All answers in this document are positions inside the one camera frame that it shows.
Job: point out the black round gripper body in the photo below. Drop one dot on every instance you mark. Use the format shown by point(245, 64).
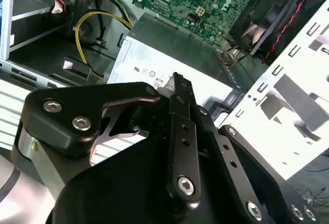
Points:
point(115, 195)

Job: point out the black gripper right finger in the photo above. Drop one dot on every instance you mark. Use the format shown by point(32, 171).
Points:
point(231, 162)

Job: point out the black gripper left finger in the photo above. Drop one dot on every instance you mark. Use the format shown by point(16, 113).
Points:
point(64, 116)

